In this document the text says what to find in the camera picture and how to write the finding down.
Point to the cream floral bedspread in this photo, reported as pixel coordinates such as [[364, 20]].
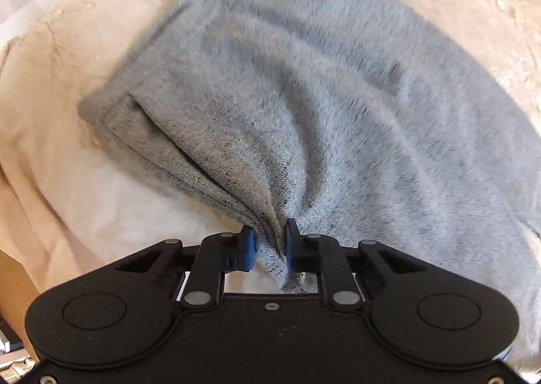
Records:
[[72, 198]]

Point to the grey metal object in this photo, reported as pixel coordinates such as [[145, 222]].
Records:
[[10, 346]]

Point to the grey speckled pants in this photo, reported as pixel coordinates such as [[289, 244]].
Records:
[[321, 122]]

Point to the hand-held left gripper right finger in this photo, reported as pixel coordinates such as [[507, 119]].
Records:
[[289, 247]]

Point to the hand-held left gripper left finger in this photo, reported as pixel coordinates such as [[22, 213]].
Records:
[[250, 249]]

